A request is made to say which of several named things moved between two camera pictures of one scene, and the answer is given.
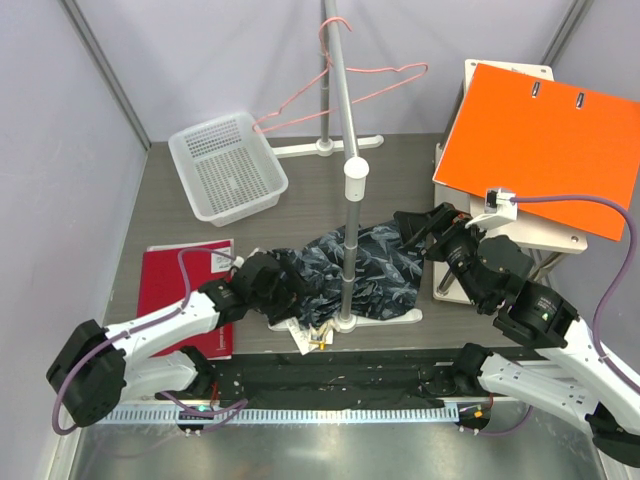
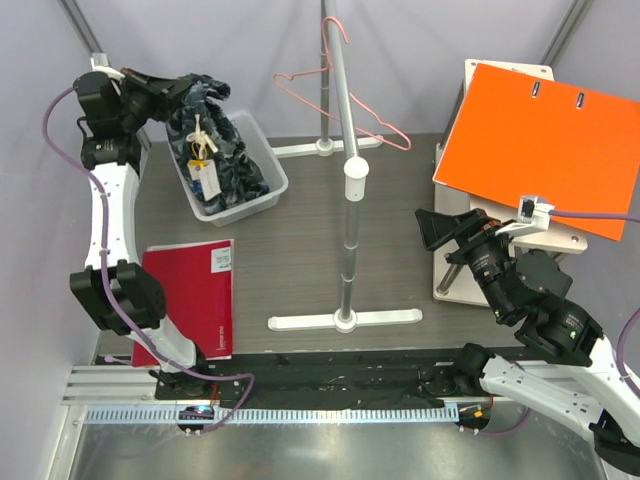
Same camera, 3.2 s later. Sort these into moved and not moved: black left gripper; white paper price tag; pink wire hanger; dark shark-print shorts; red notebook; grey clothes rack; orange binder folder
Moved: black left gripper; dark shark-print shorts; white paper price tag; pink wire hanger
Not moved: orange binder folder; red notebook; grey clothes rack
